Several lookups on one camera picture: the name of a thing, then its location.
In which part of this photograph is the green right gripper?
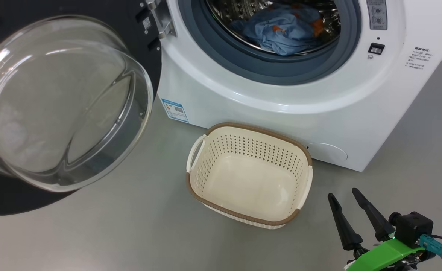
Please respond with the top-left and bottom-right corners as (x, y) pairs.
(327, 187), (437, 271)

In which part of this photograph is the blue cartoon print garment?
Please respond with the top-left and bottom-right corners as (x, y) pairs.
(230, 4), (325, 56)

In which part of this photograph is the black round door with glass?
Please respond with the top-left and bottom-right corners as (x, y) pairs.
(0, 0), (163, 217)

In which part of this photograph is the cream perforated laundry basket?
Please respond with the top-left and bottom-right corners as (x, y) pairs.
(185, 122), (314, 230)

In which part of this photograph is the white front-load washing machine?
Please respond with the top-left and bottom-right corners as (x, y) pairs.
(155, 0), (442, 172)

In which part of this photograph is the grey rubber door gasket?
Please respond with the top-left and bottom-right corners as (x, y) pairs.
(177, 0), (363, 86)

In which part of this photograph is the black door latch socket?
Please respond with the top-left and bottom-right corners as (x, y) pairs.
(368, 42), (386, 56)

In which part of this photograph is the metal door hinge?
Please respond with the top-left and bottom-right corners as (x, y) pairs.
(145, 0), (177, 39)

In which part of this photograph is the round white filter cover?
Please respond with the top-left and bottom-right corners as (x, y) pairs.
(307, 142), (349, 163)

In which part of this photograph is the grey control panel strip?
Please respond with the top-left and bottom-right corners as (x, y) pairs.
(366, 0), (388, 31)

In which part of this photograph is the blue energy label sticker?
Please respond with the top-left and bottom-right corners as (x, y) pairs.
(161, 98), (190, 123)

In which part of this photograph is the steel washer drum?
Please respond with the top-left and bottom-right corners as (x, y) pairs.
(205, 0), (342, 57)

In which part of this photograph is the teal cable connector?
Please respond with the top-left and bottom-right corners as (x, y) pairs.
(419, 234), (442, 264)

